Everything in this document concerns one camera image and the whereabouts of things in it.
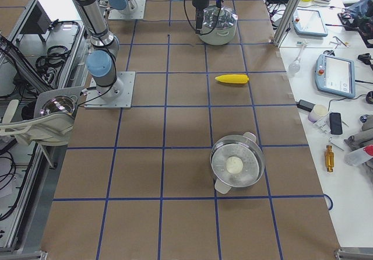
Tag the glass pot lid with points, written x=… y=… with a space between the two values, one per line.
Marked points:
x=220 y=18

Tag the yellow toy corn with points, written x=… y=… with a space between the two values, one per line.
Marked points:
x=238 y=79

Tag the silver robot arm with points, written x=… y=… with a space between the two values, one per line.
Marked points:
x=126 y=7
x=101 y=63

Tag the pale green electric pot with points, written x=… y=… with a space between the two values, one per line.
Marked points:
x=217 y=37

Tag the steel steamer pot with bun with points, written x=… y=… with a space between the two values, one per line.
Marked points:
x=236 y=162

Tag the far blue teach pendant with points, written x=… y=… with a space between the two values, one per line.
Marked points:
x=309 y=22

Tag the blue teach pendant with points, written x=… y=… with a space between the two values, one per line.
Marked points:
x=309 y=22
x=335 y=75

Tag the black power adapter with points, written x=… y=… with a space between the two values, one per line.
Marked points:
x=305 y=105

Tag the near blue teach pendant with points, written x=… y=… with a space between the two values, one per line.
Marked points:
x=335 y=75

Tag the white paper cup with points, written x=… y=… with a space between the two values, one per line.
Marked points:
x=318 y=111

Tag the steel bowl on chair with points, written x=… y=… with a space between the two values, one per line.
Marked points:
x=57 y=104

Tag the grey white chair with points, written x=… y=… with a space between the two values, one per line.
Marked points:
x=49 y=130

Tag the gold metal cylinder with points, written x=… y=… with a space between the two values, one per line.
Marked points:
x=329 y=159

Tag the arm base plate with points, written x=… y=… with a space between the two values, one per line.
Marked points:
x=137 y=15
x=119 y=96

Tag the aluminium frame post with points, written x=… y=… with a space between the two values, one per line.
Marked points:
x=285 y=20

